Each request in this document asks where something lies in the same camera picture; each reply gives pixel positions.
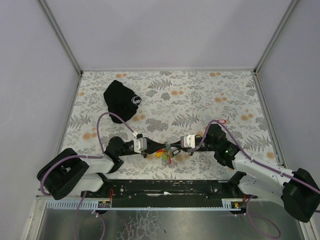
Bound key bunch with coloured tags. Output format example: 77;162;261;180
155;142;181;165

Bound red key tag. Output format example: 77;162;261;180
218;119;227;124

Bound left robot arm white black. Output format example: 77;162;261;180
37;134;166;200

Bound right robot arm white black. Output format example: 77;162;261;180
172;120;320;223

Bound floral table mat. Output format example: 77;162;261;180
61;71;279;164

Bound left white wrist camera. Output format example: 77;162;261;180
133;134;147;154

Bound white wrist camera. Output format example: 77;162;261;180
180;134;196;149
133;134;147;154

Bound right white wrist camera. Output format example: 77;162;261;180
180;134;196;149

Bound black drawstring bag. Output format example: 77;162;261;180
103;80;142;122

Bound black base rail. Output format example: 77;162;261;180
85;179;245;209

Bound grey slotted cable duct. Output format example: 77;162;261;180
46;200;111;210

